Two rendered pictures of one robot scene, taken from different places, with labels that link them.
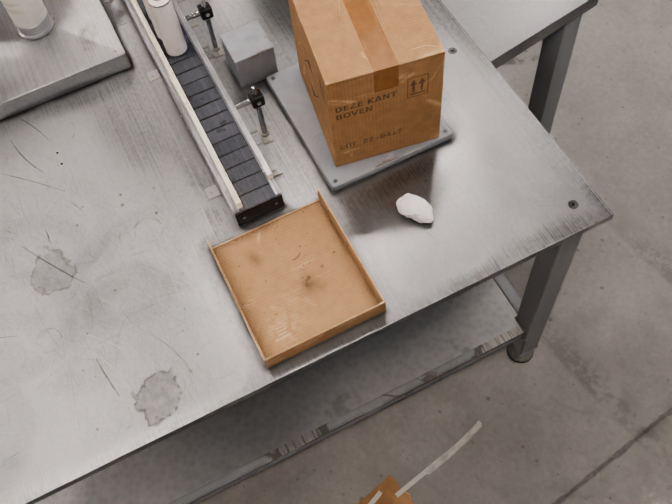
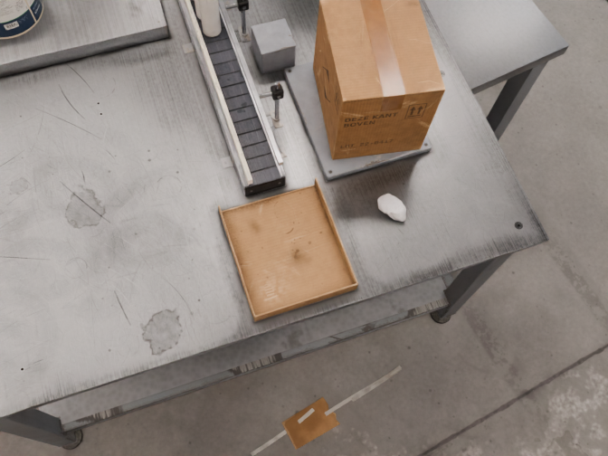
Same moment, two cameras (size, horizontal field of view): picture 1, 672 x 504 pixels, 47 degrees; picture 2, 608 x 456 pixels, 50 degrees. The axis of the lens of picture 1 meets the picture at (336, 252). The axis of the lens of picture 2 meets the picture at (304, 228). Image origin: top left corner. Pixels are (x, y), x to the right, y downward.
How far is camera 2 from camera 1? 0.21 m
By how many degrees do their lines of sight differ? 6
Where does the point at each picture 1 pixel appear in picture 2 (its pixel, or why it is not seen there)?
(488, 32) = (472, 62)
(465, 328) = (403, 292)
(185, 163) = (206, 132)
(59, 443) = (77, 356)
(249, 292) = (247, 255)
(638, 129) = (565, 146)
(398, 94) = (398, 115)
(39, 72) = (90, 29)
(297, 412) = (259, 339)
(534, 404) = (444, 357)
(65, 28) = not seen: outside the picture
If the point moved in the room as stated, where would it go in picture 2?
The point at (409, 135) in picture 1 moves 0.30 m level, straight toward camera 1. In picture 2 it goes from (397, 145) to (381, 251)
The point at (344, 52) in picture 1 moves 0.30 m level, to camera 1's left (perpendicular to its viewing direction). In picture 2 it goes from (362, 74) to (230, 71)
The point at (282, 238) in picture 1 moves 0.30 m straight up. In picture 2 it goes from (280, 213) to (282, 154)
